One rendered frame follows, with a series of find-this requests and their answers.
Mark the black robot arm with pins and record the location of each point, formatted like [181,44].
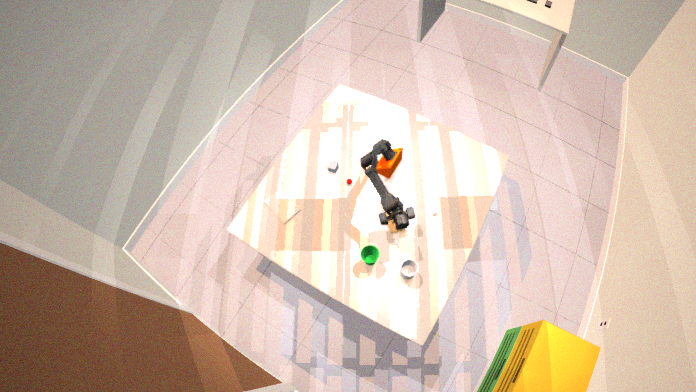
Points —
[388,200]

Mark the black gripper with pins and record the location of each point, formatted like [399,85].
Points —
[384,219]

